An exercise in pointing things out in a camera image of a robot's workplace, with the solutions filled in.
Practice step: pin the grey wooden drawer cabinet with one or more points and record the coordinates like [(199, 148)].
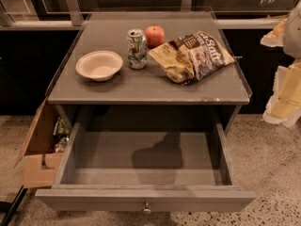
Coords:
[(149, 86)]

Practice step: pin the brown cardboard box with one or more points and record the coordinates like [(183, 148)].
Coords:
[(37, 154)]

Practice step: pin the metal window frame rail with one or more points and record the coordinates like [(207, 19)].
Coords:
[(59, 14)]

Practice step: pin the grey top drawer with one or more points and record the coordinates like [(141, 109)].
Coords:
[(172, 171)]

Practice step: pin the green white soda can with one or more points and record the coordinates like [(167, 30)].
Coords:
[(137, 48)]

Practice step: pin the green snack bags in box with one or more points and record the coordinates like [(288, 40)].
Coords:
[(62, 136)]

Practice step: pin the white paper bowl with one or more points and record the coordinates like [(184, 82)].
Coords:
[(99, 65)]

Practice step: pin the yellow brown chip bag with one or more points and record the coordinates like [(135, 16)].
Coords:
[(191, 57)]

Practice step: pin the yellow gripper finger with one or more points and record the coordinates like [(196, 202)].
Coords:
[(284, 106), (275, 37)]

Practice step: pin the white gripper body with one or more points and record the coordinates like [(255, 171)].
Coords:
[(293, 35)]

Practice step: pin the red apple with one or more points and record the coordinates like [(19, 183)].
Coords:
[(155, 35)]

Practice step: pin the black bar on floor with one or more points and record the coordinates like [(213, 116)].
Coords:
[(9, 208)]

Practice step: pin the metal top drawer knob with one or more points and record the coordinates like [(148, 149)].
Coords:
[(146, 208)]

